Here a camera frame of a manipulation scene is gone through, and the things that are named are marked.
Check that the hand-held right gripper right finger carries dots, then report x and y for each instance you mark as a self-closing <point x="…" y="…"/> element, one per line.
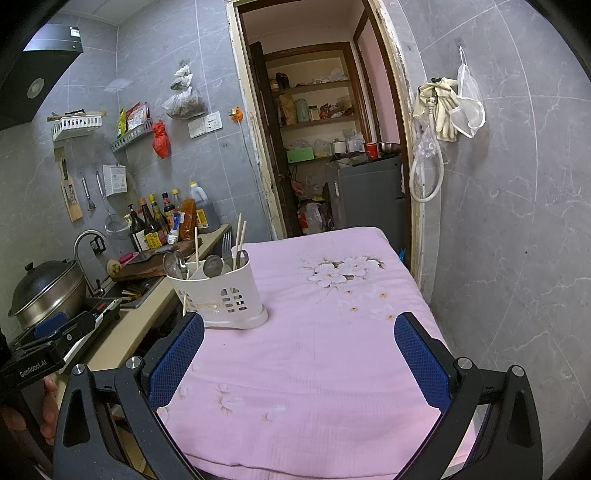
<point x="422" y="364"/>

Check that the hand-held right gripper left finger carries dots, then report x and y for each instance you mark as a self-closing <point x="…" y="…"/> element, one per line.
<point x="178" y="364"/>

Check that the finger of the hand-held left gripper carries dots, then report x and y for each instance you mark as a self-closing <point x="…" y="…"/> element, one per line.
<point x="78" y="327"/>
<point x="51" y="324"/>

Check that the white utensil holder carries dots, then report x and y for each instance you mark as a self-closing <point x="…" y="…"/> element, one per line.
<point x="231" y="286"/>

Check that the steel table knife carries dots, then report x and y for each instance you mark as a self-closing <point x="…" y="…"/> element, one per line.
<point x="181" y="264"/>

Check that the large steel spoon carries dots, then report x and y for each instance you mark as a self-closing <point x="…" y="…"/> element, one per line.
<point x="169" y="264"/>

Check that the person's left hand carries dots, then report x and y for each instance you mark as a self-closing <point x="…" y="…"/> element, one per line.
<point x="48" y="406"/>

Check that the steel pot with dark lid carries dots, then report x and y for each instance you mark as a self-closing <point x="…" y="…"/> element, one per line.
<point x="51" y="295"/>

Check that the beige kitchen counter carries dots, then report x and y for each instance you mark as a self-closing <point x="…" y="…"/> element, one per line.
<point x="134" y="323"/>

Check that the tan scrub ball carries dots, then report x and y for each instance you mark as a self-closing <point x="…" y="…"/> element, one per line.
<point x="114" y="268"/>

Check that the steel sink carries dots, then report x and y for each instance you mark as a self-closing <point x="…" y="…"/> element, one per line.
<point x="138" y="288"/>

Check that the wooden cutting board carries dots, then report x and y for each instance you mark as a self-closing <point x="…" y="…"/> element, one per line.
<point x="138" y="271"/>

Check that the chrome faucet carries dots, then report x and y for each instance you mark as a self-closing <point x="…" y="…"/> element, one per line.
<point x="81" y="240"/>

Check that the steel cleaver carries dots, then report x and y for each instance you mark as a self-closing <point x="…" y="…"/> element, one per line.
<point x="143" y="259"/>

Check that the hanging mesh strainer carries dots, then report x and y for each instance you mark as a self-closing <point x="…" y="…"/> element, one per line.
<point x="115" y="226"/>

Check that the pink floral tablecloth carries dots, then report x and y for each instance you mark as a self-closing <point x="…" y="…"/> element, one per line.
<point x="314" y="369"/>

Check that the row of sauce bottles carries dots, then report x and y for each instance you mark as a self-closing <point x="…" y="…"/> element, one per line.
<point x="150" y="230"/>

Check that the hanging wooden knife rack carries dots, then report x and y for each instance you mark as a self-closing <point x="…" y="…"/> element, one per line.
<point x="74" y="203"/>

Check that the hanging steel peeler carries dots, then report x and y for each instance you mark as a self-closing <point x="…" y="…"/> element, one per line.
<point x="91" y="203"/>

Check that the orange seasoning pouch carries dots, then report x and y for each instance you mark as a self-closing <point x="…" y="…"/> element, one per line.
<point x="187" y="219"/>

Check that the large oil jug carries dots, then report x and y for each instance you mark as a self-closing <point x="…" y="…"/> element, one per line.
<point x="203" y="207"/>

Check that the grey refrigerator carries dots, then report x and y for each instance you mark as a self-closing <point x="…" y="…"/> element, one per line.
<point x="364" y="194"/>

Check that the white plastic floor jug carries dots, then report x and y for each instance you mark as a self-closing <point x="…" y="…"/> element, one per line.
<point x="314" y="219"/>

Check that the red plastic bag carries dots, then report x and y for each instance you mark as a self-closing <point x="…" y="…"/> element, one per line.
<point x="161" y="143"/>

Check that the clear plastic bag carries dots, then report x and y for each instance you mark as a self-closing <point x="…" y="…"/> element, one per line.
<point x="427" y="147"/>

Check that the steel bowl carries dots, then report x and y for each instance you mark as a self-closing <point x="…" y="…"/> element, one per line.
<point x="389" y="148"/>

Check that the seasoning packets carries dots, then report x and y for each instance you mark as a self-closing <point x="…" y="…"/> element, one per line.
<point x="136" y="115"/>

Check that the red cup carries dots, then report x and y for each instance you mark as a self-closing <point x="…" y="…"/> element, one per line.
<point x="371" y="150"/>

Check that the green box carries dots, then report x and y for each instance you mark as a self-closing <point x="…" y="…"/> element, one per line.
<point x="300" y="155"/>

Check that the clear bag of dried goods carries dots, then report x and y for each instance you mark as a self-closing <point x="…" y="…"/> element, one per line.
<point x="184" y="106"/>

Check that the black range hood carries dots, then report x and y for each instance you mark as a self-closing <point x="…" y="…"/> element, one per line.
<point x="32" y="78"/>

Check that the cream rubber gloves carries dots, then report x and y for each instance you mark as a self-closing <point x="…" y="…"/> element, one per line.
<point x="443" y="115"/>

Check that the white mesh bag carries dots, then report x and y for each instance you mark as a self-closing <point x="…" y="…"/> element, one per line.
<point x="471" y="110"/>

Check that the wooden shelf unit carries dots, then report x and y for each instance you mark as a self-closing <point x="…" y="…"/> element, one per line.
<point x="318" y="123"/>

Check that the white hanging garlic bag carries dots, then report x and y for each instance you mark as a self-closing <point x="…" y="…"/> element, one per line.
<point x="181" y="77"/>

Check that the green canister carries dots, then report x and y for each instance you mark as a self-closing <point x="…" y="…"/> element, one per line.
<point x="302" y="110"/>

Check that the white wall calendar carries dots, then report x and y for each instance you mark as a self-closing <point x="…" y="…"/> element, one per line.
<point x="114" y="180"/>

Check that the metal wall shelf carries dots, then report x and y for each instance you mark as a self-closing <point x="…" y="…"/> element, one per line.
<point x="131" y="137"/>

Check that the white wall basket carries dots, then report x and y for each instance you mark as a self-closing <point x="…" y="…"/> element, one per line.
<point x="76" y="124"/>

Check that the white wall switch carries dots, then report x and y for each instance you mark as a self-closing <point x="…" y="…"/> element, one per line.
<point x="196" y="128"/>

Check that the white wall outlet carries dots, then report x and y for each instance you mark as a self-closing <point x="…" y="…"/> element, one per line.
<point x="213" y="121"/>

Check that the orange wall hook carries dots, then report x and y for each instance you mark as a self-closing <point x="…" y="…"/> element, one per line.
<point x="236" y="114"/>

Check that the cream door frame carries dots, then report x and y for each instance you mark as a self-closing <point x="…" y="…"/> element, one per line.
<point x="244" y="92"/>

